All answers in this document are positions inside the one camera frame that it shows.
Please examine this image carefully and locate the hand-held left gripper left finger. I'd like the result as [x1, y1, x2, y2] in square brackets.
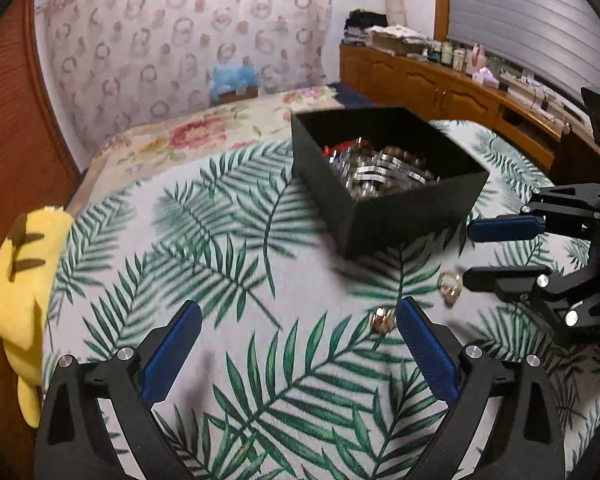
[34, 300, 203, 480]

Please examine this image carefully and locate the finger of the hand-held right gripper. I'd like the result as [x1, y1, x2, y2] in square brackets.
[462, 260, 600, 329]
[467, 184, 600, 244]

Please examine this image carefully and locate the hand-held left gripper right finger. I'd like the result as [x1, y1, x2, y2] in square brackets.
[395, 296, 566, 480]

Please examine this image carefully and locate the gold ring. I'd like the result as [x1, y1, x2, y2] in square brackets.
[437, 271, 465, 309]
[371, 308, 397, 335]

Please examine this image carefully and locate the black box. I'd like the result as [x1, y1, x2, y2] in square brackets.
[290, 106, 491, 261]

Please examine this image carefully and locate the brown wooden bead bracelet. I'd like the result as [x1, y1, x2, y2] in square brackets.
[380, 144, 440, 181]

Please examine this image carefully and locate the silver bangle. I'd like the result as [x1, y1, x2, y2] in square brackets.
[350, 152, 431, 192]

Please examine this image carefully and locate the red string bracelet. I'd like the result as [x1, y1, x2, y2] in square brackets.
[322, 139, 363, 160]

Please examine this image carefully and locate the leaf print tablecloth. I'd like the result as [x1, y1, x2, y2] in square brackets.
[40, 120, 600, 480]

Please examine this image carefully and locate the pink tissue box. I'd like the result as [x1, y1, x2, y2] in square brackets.
[472, 67, 501, 89]

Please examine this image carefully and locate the yellow plush toy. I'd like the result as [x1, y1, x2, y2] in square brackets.
[0, 206, 76, 429]

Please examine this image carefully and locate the pink figurine bottle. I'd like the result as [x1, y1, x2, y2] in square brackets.
[467, 42, 486, 74]

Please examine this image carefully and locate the grey window blind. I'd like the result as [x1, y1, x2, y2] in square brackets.
[447, 0, 600, 92]

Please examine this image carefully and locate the wooden sideboard cabinet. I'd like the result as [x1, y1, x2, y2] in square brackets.
[339, 42, 600, 171]

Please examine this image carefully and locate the row of cosmetic bottles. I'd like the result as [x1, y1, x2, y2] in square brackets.
[425, 40, 469, 69]

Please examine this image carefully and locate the red and navy bedspread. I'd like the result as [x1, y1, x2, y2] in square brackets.
[325, 81, 381, 111]

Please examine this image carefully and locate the cardboard box with white cloth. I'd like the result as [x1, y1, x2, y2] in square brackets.
[366, 25, 431, 57]

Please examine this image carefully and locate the floral blanket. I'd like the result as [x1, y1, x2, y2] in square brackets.
[82, 85, 346, 181]

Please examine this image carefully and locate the stack of dark clothes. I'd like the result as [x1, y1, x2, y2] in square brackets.
[343, 9, 389, 44]

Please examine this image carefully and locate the small brown box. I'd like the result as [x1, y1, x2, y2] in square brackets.
[211, 87, 259, 107]

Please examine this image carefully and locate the brown slatted wardrobe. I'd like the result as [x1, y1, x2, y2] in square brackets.
[0, 0, 81, 461]

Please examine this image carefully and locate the blue plastic bag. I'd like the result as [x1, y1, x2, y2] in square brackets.
[209, 57, 261, 100]

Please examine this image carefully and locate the circle print curtain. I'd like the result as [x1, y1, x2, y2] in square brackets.
[34, 0, 334, 159]

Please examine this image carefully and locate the wooden window frame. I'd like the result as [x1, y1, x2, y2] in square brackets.
[433, 0, 452, 42]

